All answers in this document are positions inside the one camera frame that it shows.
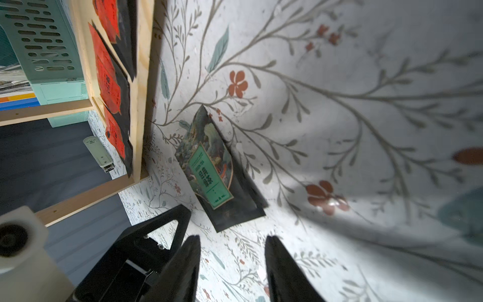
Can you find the floral table mat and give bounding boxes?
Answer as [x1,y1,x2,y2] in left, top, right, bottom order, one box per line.
[119,1,482,301]

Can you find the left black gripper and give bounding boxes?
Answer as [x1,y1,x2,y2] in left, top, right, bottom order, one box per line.
[67,205,191,301]

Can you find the red tea bag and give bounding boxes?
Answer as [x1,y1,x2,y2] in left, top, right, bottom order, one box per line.
[104,108,133,177]
[93,0,137,79]
[89,24,130,134]

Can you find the green tea bag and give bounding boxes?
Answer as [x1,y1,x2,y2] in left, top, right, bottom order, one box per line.
[175,106,268,232]

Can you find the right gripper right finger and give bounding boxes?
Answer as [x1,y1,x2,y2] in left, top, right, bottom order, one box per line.
[265,236,325,302]

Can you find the wooden two-tier shelf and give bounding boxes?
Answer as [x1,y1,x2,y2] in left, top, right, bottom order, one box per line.
[1,1,155,227]

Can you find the loose paper stack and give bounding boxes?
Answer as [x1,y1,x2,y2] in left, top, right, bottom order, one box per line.
[1,64,32,94]

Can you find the blue books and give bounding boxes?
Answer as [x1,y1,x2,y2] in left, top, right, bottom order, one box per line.
[0,93,40,111]

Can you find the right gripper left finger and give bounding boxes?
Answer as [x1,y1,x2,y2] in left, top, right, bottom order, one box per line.
[142,235,201,301]

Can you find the black white stapler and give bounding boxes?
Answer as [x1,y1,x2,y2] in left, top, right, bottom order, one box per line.
[83,136,114,173]

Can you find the green file organizer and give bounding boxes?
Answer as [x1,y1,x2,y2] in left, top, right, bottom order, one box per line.
[1,0,88,105]

